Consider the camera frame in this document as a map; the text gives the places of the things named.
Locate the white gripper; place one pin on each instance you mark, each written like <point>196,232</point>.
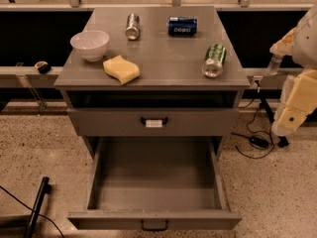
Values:
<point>307,47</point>

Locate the yellow sponge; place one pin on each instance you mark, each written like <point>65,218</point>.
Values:
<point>121,69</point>

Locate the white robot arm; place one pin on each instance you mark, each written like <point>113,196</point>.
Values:
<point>299,93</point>

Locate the grey drawer cabinet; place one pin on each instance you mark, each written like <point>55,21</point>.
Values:
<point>170,66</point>

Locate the open grey bottom drawer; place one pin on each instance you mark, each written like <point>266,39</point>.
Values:
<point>155,184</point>

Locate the closed grey upper drawer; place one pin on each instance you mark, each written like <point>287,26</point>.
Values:
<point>153,121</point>

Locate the clear plastic water bottle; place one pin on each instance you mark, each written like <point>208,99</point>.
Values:
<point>274,65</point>

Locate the black power adapter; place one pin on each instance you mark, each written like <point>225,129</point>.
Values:
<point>259,142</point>

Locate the green soda can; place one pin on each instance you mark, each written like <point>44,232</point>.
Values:
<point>214,60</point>

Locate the blue pepsi can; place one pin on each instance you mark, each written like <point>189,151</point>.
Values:
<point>177,25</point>

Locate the silver can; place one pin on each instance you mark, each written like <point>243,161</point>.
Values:
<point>133,27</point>

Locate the white bowl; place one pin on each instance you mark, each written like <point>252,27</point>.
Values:
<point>91,45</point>

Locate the small black yellow object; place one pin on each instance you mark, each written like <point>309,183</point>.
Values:
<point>43,67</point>

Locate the black bar lower left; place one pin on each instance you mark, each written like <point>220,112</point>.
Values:
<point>43,190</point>

